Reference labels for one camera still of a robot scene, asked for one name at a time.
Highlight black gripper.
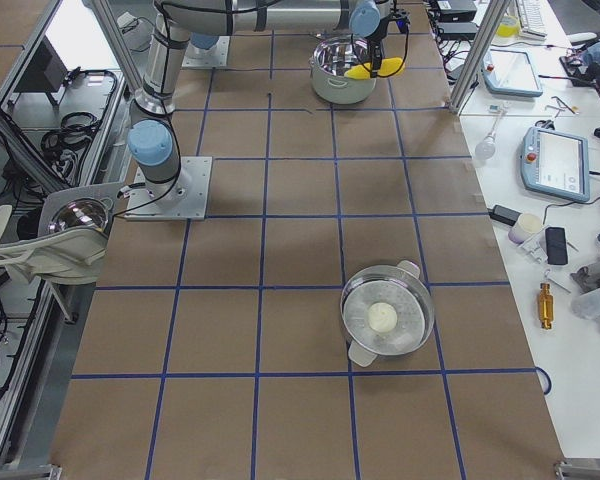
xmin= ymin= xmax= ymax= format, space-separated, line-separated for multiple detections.
xmin=365 ymin=19 xmax=388 ymax=78

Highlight yellow toy corn cob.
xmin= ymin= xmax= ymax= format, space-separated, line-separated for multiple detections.
xmin=344 ymin=57 xmax=405 ymax=80

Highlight white pot with steel rim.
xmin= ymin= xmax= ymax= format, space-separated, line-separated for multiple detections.
xmin=309 ymin=35 xmax=376 ymax=105

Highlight steel steamer pot with bun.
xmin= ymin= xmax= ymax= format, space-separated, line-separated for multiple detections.
xmin=340 ymin=260 xmax=435 ymax=367

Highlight blue teach pendant far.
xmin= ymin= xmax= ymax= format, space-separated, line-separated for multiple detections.
xmin=481 ymin=49 xmax=543 ymax=98

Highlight blue teach pendant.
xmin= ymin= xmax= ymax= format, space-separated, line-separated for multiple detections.
xmin=481 ymin=49 xmax=543 ymax=98
xmin=519 ymin=126 xmax=590 ymax=203

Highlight black power adapter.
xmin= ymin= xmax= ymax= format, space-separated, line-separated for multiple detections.
xmin=488 ymin=205 xmax=521 ymax=226

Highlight blue teach pendant near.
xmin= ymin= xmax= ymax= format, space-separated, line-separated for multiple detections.
xmin=519 ymin=126 xmax=590 ymax=203

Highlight white paper cup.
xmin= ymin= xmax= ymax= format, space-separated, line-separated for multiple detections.
xmin=508 ymin=213 xmax=543 ymax=244

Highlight black phone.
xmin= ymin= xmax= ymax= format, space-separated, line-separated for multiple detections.
xmin=545 ymin=227 xmax=568 ymax=266

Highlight white steamed bun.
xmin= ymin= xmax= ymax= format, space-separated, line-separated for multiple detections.
xmin=367 ymin=302 xmax=398 ymax=333

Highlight gold brass fitting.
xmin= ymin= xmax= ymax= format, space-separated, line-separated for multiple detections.
xmin=537 ymin=282 xmax=554 ymax=330

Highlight steel bowl on chair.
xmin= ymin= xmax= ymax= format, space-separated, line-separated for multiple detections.
xmin=47 ymin=197 xmax=109 ymax=234

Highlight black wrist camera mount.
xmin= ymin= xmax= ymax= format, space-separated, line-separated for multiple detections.
xmin=389 ymin=8 xmax=411 ymax=35

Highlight aluminium frame post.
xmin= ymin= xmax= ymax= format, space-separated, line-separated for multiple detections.
xmin=448 ymin=0 xmax=509 ymax=114

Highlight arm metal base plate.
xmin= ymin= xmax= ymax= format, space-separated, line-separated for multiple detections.
xmin=182 ymin=36 xmax=230 ymax=69
xmin=123 ymin=156 xmax=213 ymax=221

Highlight scissors with black handles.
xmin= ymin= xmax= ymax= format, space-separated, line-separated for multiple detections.
xmin=534 ymin=119 xmax=556 ymax=130

